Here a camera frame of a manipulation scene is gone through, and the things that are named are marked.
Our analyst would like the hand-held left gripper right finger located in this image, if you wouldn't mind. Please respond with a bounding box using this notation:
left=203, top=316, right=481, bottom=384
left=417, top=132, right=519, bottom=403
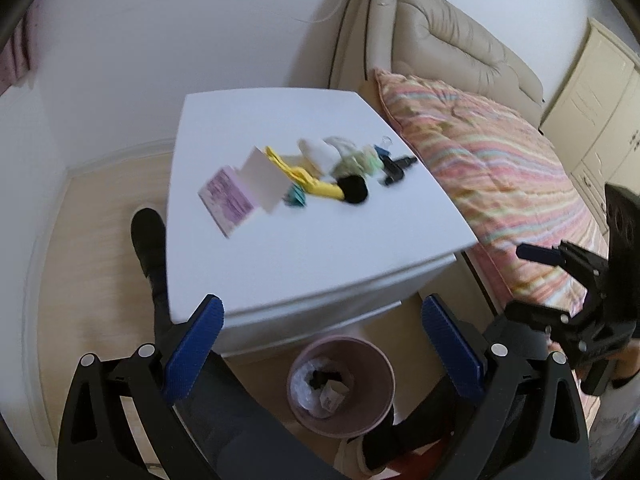
left=421, top=294, right=592, bottom=480

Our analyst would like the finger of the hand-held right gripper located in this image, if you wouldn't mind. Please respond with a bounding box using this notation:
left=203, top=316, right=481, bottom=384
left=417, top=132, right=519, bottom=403
left=516, top=239, right=610, bottom=292
left=504, top=300, right=577, bottom=342

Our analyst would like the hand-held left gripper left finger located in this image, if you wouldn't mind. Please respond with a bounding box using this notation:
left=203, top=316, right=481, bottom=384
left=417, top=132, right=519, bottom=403
left=56, top=294, right=226, bottom=480

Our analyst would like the pink round waste bin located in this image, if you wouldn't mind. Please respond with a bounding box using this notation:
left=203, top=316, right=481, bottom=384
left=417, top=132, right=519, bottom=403
left=287, top=337, right=396, bottom=437

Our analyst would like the white cloth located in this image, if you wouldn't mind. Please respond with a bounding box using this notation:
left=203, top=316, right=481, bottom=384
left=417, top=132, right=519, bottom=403
left=298, top=137, right=342, bottom=177

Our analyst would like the person's right hand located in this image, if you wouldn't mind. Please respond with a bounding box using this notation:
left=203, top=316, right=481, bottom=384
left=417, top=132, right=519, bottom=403
left=614, top=337, right=640, bottom=386

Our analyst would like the white nightstand deep drawer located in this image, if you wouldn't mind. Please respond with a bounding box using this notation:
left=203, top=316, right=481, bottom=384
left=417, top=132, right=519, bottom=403
left=220, top=300, right=404, bottom=359

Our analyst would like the pastel striped quilt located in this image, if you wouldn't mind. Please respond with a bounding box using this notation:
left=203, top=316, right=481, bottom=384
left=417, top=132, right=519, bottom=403
left=372, top=67, right=615, bottom=322

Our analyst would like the person's right leg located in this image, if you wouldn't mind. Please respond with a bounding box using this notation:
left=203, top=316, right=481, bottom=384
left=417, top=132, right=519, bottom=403
left=361, top=375, right=506, bottom=480

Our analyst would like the person's leg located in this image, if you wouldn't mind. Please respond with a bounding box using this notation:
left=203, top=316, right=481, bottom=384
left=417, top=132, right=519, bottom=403
left=130, top=208, right=341, bottom=480
left=361, top=375, right=506, bottom=480

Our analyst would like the person's left leg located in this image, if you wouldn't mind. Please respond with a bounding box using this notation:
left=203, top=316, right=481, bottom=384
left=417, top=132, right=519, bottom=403
left=130, top=208, right=341, bottom=480

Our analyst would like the white nightstand shallow drawer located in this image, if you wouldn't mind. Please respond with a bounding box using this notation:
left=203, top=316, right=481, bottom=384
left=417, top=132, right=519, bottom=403
left=221, top=254, right=457, bottom=333

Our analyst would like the clear plastic bin liner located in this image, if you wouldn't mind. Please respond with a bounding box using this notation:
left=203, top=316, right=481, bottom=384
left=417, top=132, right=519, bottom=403
left=290, top=357, right=352, bottom=414

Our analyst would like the red plastic stool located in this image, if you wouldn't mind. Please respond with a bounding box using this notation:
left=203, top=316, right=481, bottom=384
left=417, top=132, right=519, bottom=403
left=386, top=451, right=453, bottom=477

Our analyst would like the white star-print garment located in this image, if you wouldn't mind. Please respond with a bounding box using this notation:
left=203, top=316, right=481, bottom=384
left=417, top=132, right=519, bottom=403
left=586, top=395, right=638, bottom=468

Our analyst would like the white printed paper slip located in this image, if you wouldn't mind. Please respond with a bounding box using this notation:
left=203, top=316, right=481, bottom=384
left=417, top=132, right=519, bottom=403
left=320, top=381, right=349, bottom=412

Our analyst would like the black scrap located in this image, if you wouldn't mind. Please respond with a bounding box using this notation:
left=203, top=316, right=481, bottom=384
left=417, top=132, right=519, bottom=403
left=309, top=367, right=352, bottom=392

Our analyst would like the pink patterned booklet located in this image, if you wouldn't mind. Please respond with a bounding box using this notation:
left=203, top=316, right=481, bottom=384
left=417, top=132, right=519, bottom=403
left=197, top=165, right=261, bottom=239

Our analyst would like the white slipper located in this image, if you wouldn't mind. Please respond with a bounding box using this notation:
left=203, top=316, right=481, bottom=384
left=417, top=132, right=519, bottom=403
left=334, top=434, right=382, bottom=477

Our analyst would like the white nightstand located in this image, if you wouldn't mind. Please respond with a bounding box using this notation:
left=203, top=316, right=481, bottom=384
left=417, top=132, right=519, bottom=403
left=165, top=91, right=479, bottom=359

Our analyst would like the cream panelled cabinet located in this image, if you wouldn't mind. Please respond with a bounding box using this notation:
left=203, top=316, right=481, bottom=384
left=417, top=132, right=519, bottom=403
left=540, top=17, right=640, bottom=227

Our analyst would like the white folded card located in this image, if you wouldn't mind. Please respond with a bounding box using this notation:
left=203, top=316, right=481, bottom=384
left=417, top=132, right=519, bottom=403
left=240, top=146, right=292, bottom=214

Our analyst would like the teal wrapper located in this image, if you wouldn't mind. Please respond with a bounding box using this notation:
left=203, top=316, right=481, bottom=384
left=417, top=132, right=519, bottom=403
left=283, top=183, right=309, bottom=207

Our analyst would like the black fuzzy cloth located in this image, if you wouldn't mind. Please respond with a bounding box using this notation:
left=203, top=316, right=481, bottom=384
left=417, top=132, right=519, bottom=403
left=335, top=174, right=371, bottom=207

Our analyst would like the pale green cloth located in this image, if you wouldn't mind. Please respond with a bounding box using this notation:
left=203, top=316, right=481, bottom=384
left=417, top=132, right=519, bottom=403
left=324, top=135, right=384, bottom=181

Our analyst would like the beige leather headboard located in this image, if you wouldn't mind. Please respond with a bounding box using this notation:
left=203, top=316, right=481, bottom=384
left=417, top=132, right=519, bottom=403
left=327, top=0, right=547, bottom=134

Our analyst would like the pink dotted curtain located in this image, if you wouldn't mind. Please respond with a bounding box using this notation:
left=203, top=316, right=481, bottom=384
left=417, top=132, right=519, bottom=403
left=0, top=9, right=39, bottom=92

